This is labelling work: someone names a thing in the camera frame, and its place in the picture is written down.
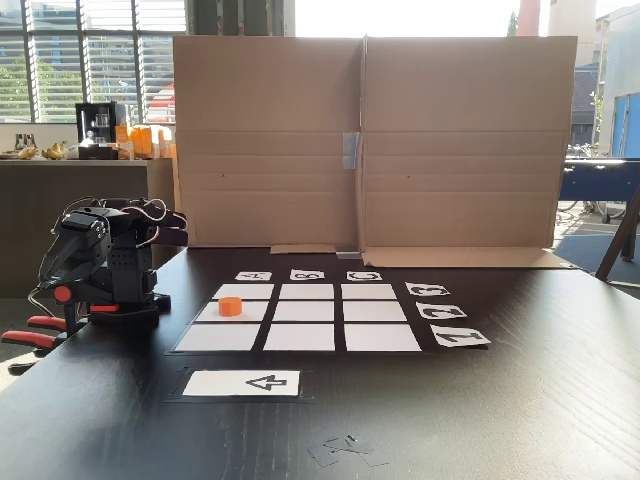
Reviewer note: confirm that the round orange token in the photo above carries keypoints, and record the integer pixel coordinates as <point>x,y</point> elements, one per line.
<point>230,306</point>

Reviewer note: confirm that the white nine-square grid sheet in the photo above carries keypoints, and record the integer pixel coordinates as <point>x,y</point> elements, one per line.
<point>300,312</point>

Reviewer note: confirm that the black red bar clamp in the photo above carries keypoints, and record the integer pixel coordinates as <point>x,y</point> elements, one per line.
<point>61,295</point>

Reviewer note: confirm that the dark wooden counter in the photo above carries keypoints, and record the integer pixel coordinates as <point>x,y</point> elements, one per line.
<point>60,190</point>

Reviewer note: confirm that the bunch of yellow bananas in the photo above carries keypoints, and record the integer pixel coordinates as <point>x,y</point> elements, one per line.
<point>27,153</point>
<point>55,151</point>

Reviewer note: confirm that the black coffee machine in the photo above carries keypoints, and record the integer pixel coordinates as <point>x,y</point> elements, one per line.
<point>97,125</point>

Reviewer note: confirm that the orange drink cartons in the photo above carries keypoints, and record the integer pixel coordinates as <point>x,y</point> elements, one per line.
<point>142,140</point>

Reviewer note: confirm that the paper sheet letter A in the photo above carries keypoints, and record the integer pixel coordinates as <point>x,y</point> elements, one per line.
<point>245,279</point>

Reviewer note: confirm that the white arrow paper sheet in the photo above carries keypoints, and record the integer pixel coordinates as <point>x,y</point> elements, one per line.
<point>215,384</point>

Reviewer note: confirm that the paper sheet letter B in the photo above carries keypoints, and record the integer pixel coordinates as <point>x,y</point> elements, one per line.
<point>296,272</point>

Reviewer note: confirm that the brown cardboard panel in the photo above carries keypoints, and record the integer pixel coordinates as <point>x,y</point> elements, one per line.
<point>465,100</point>
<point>265,100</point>

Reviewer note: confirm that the paper sheet letter C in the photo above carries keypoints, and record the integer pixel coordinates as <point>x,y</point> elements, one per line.
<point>352,273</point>

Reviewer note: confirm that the paper sheet number 3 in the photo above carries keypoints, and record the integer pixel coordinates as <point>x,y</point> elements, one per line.
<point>411,286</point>

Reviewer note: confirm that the paper sheet number 2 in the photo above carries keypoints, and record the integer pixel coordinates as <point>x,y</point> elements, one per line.
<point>425,315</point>

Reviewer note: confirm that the paper sheet number 1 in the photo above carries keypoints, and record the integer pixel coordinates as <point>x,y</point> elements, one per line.
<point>480,341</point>

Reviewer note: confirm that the blue foosball table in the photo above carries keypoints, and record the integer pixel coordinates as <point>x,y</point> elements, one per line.
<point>600,185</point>

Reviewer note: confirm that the brown wooden stand leg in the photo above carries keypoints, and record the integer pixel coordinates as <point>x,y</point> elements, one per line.
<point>622,235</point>

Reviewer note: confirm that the grey duct tape strip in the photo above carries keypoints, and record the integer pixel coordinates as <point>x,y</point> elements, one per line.
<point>348,255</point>
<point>350,150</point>

